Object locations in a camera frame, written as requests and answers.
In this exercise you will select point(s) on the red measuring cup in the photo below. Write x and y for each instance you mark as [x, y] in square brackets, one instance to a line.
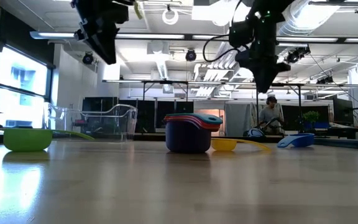
[213, 126]

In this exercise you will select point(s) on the person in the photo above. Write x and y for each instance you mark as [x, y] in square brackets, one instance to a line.
[270, 115]

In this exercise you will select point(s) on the large bright window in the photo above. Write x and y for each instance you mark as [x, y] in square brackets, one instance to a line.
[20, 81]

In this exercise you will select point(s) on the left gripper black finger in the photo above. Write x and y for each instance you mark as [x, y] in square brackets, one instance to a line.
[110, 46]
[99, 46]

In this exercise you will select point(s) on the purple measuring cup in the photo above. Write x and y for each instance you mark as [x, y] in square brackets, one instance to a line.
[188, 140]

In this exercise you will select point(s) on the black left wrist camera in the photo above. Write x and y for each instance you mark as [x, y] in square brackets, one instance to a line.
[120, 12]

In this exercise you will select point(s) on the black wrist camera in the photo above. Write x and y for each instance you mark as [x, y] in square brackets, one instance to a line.
[120, 12]
[241, 34]

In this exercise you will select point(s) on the black cabinet row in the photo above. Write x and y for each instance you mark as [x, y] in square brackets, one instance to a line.
[172, 107]

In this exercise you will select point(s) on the silver air duct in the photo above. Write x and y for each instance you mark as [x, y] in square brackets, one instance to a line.
[292, 26]

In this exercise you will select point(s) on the black metal frame stand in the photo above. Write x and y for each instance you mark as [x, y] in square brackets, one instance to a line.
[166, 82]
[299, 96]

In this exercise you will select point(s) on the teal measuring cup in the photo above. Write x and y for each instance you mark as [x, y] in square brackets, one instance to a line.
[210, 118]

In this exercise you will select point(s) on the yellow measuring cup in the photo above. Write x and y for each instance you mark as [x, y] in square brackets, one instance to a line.
[224, 144]

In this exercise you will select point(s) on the green measuring cup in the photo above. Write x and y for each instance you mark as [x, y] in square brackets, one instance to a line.
[26, 140]

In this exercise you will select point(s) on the white curtain panel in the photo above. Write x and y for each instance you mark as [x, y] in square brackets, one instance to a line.
[238, 118]

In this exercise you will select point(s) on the long ceiling light strip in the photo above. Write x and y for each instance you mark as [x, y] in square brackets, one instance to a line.
[51, 35]
[315, 40]

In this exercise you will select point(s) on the dark blue measuring cup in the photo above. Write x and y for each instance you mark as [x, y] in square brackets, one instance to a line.
[300, 140]

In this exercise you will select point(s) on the orange measuring cup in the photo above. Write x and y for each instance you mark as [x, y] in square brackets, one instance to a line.
[214, 129]

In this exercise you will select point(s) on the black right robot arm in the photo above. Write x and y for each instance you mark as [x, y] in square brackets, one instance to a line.
[272, 7]

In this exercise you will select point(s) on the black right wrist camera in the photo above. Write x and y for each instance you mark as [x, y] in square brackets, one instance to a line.
[241, 34]

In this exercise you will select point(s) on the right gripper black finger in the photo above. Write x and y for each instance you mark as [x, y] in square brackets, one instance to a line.
[269, 79]
[258, 79]

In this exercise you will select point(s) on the clear plastic basket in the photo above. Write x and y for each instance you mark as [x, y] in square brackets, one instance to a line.
[104, 119]

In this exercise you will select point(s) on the green potted plant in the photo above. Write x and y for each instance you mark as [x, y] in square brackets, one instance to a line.
[311, 116]

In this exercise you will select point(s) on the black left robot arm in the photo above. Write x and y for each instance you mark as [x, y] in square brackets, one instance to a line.
[85, 3]

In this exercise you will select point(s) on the black monitor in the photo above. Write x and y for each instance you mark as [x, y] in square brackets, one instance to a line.
[342, 112]

